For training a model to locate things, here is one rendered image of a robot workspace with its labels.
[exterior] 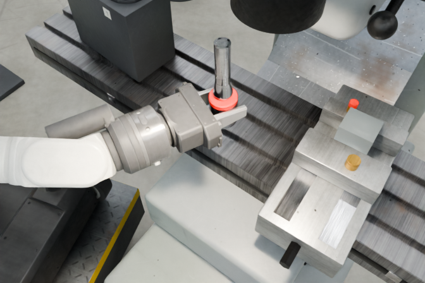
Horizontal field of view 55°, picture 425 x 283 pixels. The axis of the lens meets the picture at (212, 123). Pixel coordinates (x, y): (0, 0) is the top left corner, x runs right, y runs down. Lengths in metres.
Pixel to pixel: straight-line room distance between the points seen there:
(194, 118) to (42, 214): 0.74
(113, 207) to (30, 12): 1.80
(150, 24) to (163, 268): 0.52
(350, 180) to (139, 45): 0.50
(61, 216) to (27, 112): 1.16
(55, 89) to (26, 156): 1.81
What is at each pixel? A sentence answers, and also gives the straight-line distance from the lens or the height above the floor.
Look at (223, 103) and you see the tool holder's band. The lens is 0.64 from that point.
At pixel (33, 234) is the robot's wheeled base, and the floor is 0.59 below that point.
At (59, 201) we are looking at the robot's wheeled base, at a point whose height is 0.61.
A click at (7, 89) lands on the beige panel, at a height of 0.03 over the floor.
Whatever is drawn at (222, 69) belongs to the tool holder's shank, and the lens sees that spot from 0.59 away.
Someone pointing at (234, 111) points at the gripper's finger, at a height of 1.15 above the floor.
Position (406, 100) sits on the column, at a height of 0.85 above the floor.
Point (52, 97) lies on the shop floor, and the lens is 2.35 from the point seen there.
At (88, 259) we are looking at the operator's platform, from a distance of 1.38.
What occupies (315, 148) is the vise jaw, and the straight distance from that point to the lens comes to 0.72.
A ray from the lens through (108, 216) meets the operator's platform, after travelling 1.42.
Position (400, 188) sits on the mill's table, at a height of 0.97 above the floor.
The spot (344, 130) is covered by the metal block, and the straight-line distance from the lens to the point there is 0.72.
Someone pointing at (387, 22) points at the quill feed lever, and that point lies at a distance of 0.46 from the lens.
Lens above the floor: 1.66
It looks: 53 degrees down
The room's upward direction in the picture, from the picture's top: straight up
